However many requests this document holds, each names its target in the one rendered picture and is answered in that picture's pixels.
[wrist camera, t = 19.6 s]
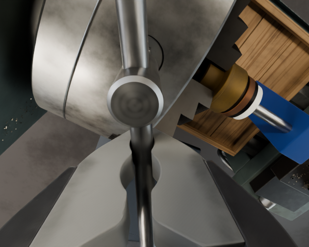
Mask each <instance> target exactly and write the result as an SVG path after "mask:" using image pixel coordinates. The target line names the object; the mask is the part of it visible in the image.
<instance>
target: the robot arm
mask: <svg viewBox="0 0 309 247"><path fill-rule="evenodd" d="M153 144H154V147H153V149H152V151H151V152H152V170H153V178H154V179H155V180H156V181H157V184H156V185H155V187H154V188H153V189H152V192H151V198H152V219H153V235H154V245H155V247H298V246H297V245H296V243H295V242H294V241H293V239H292V238H291V236H290V235H289V234H288V233H287V231H286V230H285V229H284V228H283V226H282V225H281V224H280V223H279V222H278V221H277V220H276V218H275V217H274V216H273V215H272V214H271V213H270V212H269V211H268V210H267V209H266V208H265V207H264V206H263V205H262V204H261V203H260V202H259V201H258V200H256V199H255V198H254V197H253V196H252V195H251V194H250V193H248V192H247V191H246V190H245V189H244V188H243V187H242V186H241V185H239V184H238V183H237V182H236V181H235V180H234V179H233V178H231V177H230V176H229V175H228V174H227V173H226V172H225V171H224V170H222V169H221V168H220V167H219V166H218V165H217V164H216V163H214V162H213V161H212V160H207V161H206V160H205V159H204V158H203V157H201V156H200V155H199V154H198V153H197V152H196V151H195V150H193V149H192V148H190V147H189V146H187V145H185V144H184V143H182V142H180V141H178V140H177V139H175V138H173V137H171V136H169V135H167V134H165V133H163V132H161V131H159V130H158V129H156V128H153ZM133 178H134V169H133V154H132V145H131V136H130V130H129V131H127V132H125V133H123V134H122V135H120V136H118V137H117V138H115V139H113V140H111V141H110V142H108V143H106V144H105V145H103V146H101V147H100V148H98V149H97V150H95V151H94V152H92V153H91V154H90V155H88V156H87V157H86V158H85V159H84V160H83V161H82V162H81V163H79V164H78V165H77V166H76V167H69V168H67V169H66V170H65V171H64V172H63V173H62V174H61V175H59V176H58V177H57V178H56V179H55V180H54V181H53V182H52V183H50V184H49V185H48V186H47V187H46V188H45V189H43V190H42V191H41V192H40V193H39V194H38V195H37V196H35V197H34V198H33V199H32V200H31V201H30V202H29V203H27V204H26V205H25V206H24V207H23V208H22V209H21V210H19V211H18V212H17V213H16V214H15V215H14V216H13V217H12V218H11V219H10V220H9V221H8V222H7V223H6V224H5V225H4V226H3V227H2V228H1V229H0V247H140V243H139V242H138V241H129V229H130V215H129V205H128V198H127V192H126V188H127V186H128V185H129V183H130V182H131V181H132V180H133Z"/></svg>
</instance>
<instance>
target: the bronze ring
mask: <svg viewBox="0 0 309 247"><path fill-rule="evenodd" d="M192 79H194V80H195V81H197V82H199V83H200V84H202V85H204V86H206V87H207V88H209V89H210V90H212V91H213V92H214V95H213V99H212V102H211V105H210V108H209V109H210V110H211V111H213V112H215V113H221V114H223V115H225V116H227V117H229V118H234V117H237V116H239V115H241V114H243V113H244V112H245V111H246V110H247V109H248V108H249V107H250V106H251V105H252V104H253V102H254V101H255V99H256V97H257V94H258V83H257V82H256V81H255V80H254V79H253V78H251V77H250V76H249V75H248V73H247V71H246V70H245V69H243V68H242V67H240V66H239V65H237V64H236V63H234V64H233V65H232V66H231V68H230V69H229V70H228V71H225V70H224V69H223V68H221V67H220V66H218V65H217V64H215V63H214V62H212V61H211V60H209V59H208V58H206V57H205V58H204V60H203V62H202V63H201V65H200V66H199V68H198V69H197V71H196V72H195V74H194V75H193V77H192Z"/></svg>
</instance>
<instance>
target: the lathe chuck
mask: <svg viewBox="0 0 309 247"><path fill-rule="evenodd" d="M235 2H236V0H146V4H147V24H148V35H150V36H152V37H154V38H155V39H156V40H157V41H158V42H159V43H160V46H161V49H162V52H163V61H162V64H161V67H160V68H159V76H160V83H161V89H162V95H163V109H162V112H161V114H160V116H159V117H158V118H157V120H156V121H154V122H153V123H152V124H153V128H154V127H155V126H156V125H157V124H158V123H159V122H160V120H161V119H162V118H163V117H164V116H165V114H166V113H167V112H168V111H169V109H170V108H171V107H172V105H173V104H174V103H175V101H176V100H177V99H178V97H179V96H180V95H181V93H182V92H183V90H184V89H185V87H186V86H187V85H188V83H189V81H190V80H191V78H192V77H193V75H194V74H195V72H196V71H197V69H198V68H199V66H200V65H201V63H202V62H203V60H204V58H205V57H206V55H207V53H208V52H209V50H210V48H211V47H212V45H213V43H214V42H215V40H216V38H217V36H218V35H219V33H220V31H221V29H222V27H223V26H224V24H225V22H226V20H227V18H228V16H229V14H230V12H231V10H232V8H233V6H234V4H235ZM122 65H123V64H122V55H121V46H120V38H119V29H118V21H117V12H116V3H115V0H101V1H100V3H99V5H98V8H97V10H96V13H95V15H94V17H93V20H92V22H91V24H90V27H89V30H88V32H87V35H86V37H85V40H84V43H83V45H82V48H81V51H80V54H79V56H78V59H77V63H76V66H75V69H74V72H73V75H72V78H71V82H70V85H69V89H68V93H67V97H66V102H65V118H66V119H67V120H69V121H71V122H73V123H75V124H78V125H80V126H82V127H84V128H86V129H88V130H91V131H93V132H95V133H97V134H99V135H101V136H104V137H106V138H108V139H110V140H113V139H115V137H114V136H113V135H112V134H116V135H118V134H120V135H122V134H123V133H125V132H127V131H129V130H130V128H129V127H127V126H124V125H122V124H120V123H119V122H117V121H116V120H115V119H114V118H113V117H112V115H111V114H110V112H109V110H108V107H107V94H108V91H109V89H110V87H111V86H112V84H113V82H114V80H115V78H116V76H117V74H118V73H119V71H120V69H121V67H122Z"/></svg>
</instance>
